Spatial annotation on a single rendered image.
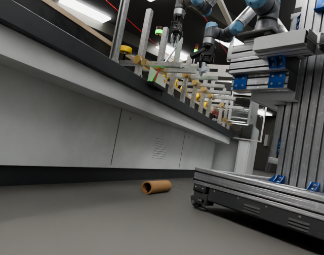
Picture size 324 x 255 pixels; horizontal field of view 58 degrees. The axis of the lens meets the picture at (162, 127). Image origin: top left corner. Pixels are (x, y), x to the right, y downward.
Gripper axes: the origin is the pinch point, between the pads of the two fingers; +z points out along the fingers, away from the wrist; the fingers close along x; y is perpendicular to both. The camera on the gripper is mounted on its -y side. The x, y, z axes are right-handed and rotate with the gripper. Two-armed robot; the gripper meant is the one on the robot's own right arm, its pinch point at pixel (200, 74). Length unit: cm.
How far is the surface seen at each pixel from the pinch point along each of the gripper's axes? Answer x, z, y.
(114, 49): -57, 6, -29
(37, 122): -77, 51, -49
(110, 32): 431, -228, -438
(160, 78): -3.1, 5.1, -26.9
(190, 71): -1.4, -1.2, -6.8
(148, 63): -26.3, 2.5, -25.1
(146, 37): -30.2, -12.8, -27.6
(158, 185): -6, 77, -13
